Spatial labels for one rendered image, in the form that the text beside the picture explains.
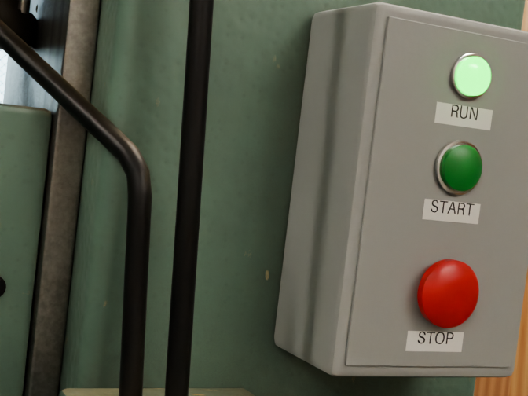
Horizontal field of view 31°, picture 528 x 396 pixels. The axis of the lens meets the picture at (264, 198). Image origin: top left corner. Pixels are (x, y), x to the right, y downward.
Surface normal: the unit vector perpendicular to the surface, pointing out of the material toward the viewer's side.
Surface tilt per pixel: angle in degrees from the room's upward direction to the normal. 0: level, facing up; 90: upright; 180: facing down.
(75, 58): 90
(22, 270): 90
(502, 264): 90
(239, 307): 90
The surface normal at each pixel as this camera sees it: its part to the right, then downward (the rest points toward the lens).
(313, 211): -0.90, -0.08
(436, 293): 0.27, 0.07
